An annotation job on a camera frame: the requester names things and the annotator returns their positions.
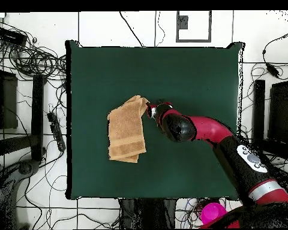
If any black electronics box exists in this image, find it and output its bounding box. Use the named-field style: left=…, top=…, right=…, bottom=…
left=0, top=26, right=28, bottom=46

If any black power adapter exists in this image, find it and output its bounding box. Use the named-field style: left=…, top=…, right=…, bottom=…
left=265, top=62, right=280, bottom=78

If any grey stand leg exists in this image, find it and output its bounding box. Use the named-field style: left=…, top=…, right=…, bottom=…
left=0, top=159, right=42, bottom=229

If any tangled black cable bundle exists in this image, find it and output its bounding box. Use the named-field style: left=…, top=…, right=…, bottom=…
left=0, top=19, right=68, bottom=82

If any tan terry towel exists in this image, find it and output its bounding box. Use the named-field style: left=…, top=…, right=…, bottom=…
left=107, top=95, right=151, bottom=164

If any dark green table cloth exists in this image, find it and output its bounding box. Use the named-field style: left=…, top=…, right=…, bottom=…
left=65, top=40, right=245, bottom=201

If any magenta plastic cup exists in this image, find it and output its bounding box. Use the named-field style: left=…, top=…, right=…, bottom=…
left=200, top=202, right=227, bottom=226

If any black metal frame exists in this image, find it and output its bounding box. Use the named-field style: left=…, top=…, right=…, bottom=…
left=250, top=62, right=288, bottom=164
left=0, top=54, right=47, bottom=164

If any black power strip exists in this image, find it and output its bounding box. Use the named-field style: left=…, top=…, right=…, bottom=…
left=47, top=111, right=67, bottom=152

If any black upright stand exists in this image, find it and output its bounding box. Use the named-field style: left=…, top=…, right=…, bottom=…
left=118, top=198, right=177, bottom=229

